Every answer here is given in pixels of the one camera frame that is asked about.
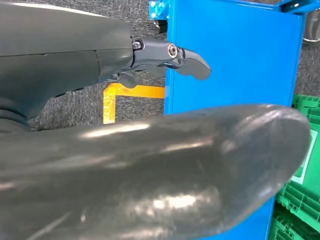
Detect blue metal shelf rack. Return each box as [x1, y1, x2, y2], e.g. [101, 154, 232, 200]
[149, 0, 320, 240]

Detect yellow floor tape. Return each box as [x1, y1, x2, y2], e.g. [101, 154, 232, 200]
[103, 82, 166, 125]

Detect black caster wheel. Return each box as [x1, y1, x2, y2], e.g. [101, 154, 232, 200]
[153, 19, 168, 34]

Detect green plastic crate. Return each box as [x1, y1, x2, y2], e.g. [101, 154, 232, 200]
[269, 206, 320, 240]
[275, 94, 320, 233]

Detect chrome stanchion post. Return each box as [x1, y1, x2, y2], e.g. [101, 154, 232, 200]
[303, 9, 320, 43]

